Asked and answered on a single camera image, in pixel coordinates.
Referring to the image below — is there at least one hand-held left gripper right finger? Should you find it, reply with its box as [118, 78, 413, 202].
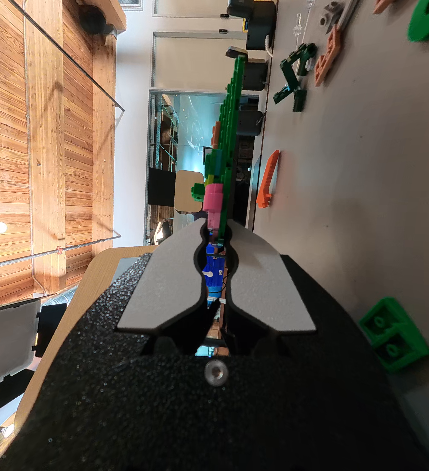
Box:
[223, 219, 317, 354]

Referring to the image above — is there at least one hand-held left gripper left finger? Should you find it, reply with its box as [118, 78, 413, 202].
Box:
[118, 219, 209, 354]

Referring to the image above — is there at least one round green lego build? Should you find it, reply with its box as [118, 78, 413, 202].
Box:
[191, 55, 246, 246]

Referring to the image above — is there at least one green curved lego brick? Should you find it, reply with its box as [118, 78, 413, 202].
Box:
[358, 296, 429, 374]

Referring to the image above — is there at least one dark green lego assembly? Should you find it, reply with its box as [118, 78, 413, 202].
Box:
[273, 43, 317, 104]

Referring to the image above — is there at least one small tan lego plate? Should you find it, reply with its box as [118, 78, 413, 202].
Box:
[314, 27, 344, 88]

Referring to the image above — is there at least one grey lego connector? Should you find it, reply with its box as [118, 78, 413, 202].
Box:
[319, 2, 342, 27]

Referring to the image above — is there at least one grey lego axle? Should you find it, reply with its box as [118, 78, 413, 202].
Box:
[335, 0, 361, 32]

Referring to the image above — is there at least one green round lego tile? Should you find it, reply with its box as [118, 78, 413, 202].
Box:
[407, 0, 429, 43]

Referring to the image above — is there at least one pale blue instruction page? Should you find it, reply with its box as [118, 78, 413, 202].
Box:
[112, 256, 143, 285]

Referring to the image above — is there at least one stack of blue bins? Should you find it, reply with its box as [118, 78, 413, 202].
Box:
[206, 254, 230, 292]

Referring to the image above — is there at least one black desk mat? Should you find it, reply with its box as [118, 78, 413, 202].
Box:
[247, 155, 263, 232]

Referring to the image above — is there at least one black panel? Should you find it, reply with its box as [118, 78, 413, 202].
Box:
[147, 167, 177, 208]

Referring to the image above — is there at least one orange brick separator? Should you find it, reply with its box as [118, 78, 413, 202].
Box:
[256, 149, 281, 209]

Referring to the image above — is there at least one grey ceiling pipe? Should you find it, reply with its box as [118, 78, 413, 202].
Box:
[0, 231, 122, 274]

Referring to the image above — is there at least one black battery charger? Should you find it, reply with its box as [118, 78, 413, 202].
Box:
[226, 0, 276, 51]
[236, 108, 265, 137]
[225, 46, 269, 92]

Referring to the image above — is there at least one grey panel light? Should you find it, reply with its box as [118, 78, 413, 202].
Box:
[0, 297, 68, 422]

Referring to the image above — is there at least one white door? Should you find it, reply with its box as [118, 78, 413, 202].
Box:
[152, 31, 248, 91]
[153, 0, 230, 17]

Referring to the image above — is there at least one black ceiling rod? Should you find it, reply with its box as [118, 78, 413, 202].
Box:
[8, 0, 126, 113]

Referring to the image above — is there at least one black ceiling speaker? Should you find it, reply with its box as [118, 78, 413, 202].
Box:
[79, 5, 116, 37]

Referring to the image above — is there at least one silver air duct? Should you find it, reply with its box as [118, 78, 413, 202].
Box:
[39, 283, 79, 307]

